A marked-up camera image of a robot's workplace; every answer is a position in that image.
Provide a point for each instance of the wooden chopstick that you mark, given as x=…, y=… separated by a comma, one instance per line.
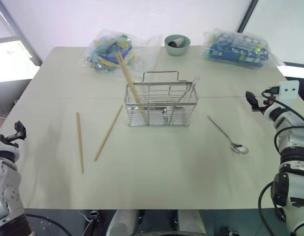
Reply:
x=108, y=132
x=80, y=142
x=128, y=81
x=132, y=81

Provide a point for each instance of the plastic bag with blue-yellow items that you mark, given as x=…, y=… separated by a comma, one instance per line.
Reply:
x=110, y=52

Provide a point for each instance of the long metal spoon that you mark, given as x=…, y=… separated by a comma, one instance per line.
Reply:
x=189, y=89
x=225, y=135

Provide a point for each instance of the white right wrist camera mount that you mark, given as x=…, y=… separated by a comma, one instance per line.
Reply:
x=288, y=89

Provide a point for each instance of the white rounded robot leg cover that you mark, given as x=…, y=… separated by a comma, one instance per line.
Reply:
x=191, y=221
x=122, y=222

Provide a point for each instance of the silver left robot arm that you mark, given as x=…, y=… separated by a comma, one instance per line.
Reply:
x=5, y=186

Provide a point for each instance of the black robot leg joint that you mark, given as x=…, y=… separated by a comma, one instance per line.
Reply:
x=94, y=221

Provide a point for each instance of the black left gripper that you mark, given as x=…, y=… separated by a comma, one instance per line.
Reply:
x=9, y=137

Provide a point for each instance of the dark window frame post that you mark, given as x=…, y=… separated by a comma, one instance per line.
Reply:
x=248, y=14

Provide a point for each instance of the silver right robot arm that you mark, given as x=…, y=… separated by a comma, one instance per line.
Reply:
x=293, y=157

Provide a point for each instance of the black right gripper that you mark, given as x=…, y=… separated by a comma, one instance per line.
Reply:
x=261, y=107

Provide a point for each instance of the green bowl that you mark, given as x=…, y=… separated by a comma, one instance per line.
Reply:
x=177, y=50

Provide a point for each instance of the dark and white cone object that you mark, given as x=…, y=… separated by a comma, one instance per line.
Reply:
x=176, y=42

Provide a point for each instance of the plastic bag with blue box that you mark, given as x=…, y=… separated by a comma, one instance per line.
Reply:
x=238, y=49

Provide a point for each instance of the grey window frame post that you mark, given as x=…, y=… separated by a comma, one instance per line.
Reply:
x=21, y=37

